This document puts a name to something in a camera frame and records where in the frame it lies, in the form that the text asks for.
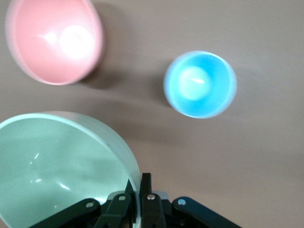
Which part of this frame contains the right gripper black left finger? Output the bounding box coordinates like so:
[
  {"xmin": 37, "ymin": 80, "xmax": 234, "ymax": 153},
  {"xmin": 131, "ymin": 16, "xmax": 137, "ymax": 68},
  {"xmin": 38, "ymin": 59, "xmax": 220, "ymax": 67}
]
[{"xmin": 30, "ymin": 179, "xmax": 138, "ymax": 228}]

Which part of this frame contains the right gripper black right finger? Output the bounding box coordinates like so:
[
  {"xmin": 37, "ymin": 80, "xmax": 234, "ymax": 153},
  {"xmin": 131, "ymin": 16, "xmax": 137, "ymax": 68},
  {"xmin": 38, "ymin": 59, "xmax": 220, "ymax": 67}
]
[{"xmin": 139, "ymin": 172, "xmax": 243, "ymax": 228}]

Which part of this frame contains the pale green bowl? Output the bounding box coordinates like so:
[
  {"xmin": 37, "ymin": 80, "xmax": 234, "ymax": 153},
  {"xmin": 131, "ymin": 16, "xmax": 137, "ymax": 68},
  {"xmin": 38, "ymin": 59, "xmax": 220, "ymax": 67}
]
[{"xmin": 0, "ymin": 111, "xmax": 141, "ymax": 228}]

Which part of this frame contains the pink bowl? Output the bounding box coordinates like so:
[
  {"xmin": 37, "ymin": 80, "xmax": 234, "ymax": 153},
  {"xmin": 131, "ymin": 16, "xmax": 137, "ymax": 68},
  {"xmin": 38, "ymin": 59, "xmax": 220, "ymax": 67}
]
[{"xmin": 4, "ymin": 0, "xmax": 105, "ymax": 86}]

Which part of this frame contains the brown table cloth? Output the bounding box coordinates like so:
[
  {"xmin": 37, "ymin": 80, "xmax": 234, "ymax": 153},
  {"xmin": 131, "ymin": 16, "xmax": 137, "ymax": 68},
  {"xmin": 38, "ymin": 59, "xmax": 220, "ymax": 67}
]
[{"xmin": 0, "ymin": 0, "xmax": 304, "ymax": 228}]

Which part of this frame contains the light blue cup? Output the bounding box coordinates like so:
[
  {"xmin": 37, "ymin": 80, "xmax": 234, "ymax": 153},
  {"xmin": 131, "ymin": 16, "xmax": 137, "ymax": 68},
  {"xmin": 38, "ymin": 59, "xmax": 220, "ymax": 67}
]
[{"xmin": 163, "ymin": 50, "xmax": 238, "ymax": 119}]

